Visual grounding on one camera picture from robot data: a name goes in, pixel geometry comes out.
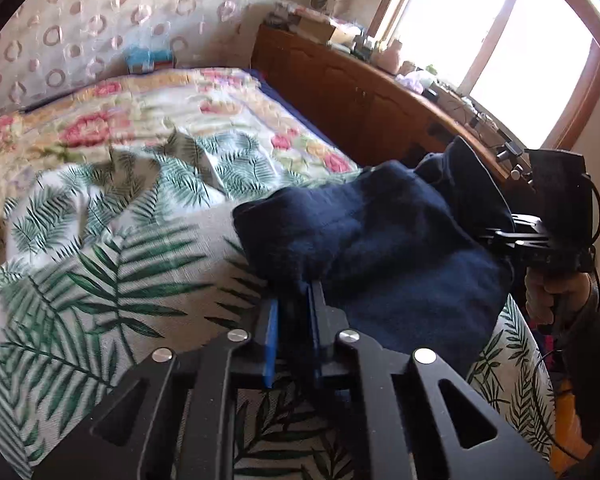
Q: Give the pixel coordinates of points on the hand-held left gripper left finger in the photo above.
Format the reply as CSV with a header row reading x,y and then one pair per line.
x,y
269,345

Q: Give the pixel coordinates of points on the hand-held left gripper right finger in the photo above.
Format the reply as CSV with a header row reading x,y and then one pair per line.
x,y
316,330

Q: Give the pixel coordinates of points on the navy printed t-shirt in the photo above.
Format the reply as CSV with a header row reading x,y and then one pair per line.
x,y
390,240

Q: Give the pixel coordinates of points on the person's right forearm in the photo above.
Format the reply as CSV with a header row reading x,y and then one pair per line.
x,y
597,330

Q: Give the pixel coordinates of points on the person's right hand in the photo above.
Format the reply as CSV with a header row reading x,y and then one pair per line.
x,y
570,292

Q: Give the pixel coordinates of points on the palm leaf bedsheet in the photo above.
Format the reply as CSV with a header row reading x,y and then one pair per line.
x,y
130,285

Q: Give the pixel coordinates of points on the white plastic bag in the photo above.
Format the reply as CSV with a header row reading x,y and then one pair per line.
x,y
415,80

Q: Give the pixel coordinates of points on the pink kettle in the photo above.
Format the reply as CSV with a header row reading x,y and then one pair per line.
x,y
392,55

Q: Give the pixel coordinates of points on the brown wooden cabinet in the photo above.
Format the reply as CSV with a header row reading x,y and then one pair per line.
x,y
355,100

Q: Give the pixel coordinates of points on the floral blanket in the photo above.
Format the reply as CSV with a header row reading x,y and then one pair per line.
x,y
130,105

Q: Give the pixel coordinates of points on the cardboard box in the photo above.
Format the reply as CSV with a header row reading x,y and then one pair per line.
x,y
317,27

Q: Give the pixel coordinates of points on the blue tissue pack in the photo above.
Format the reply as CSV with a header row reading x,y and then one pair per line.
x,y
147,57

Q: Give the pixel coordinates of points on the sheer circle-patterned curtain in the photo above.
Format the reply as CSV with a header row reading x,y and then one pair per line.
x,y
105,10

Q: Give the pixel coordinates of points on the small black tripod mount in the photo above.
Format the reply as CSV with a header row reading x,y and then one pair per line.
x,y
510,152

